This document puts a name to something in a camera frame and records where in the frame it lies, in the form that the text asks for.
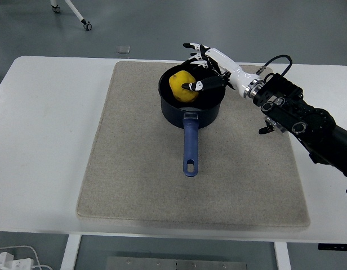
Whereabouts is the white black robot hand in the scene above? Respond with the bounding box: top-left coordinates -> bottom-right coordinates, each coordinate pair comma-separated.
180,42 -> 259,98

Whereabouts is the beige fabric mat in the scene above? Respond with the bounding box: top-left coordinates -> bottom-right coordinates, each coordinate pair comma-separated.
75,61 -> 312,229

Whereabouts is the white table leg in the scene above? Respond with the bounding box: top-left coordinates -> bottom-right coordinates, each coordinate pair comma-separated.
273,241 -> 292,270
60,233 -> 82,270

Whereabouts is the black table control panel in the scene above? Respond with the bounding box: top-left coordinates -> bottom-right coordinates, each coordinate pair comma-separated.
318,243 -> 347,250

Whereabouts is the grey metal plate with screws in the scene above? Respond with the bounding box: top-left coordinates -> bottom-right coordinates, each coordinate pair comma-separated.
105,256 -> 247,270

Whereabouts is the white power strip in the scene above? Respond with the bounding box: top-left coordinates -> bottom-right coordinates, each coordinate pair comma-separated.
0,251 -> 33,270

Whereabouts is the blue pot with handle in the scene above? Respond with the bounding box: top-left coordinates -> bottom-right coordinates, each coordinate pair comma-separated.
158,63 -> 227,178

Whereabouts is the white cable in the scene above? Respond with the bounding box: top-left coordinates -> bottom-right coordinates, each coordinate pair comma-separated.
0,245 -> 52,270

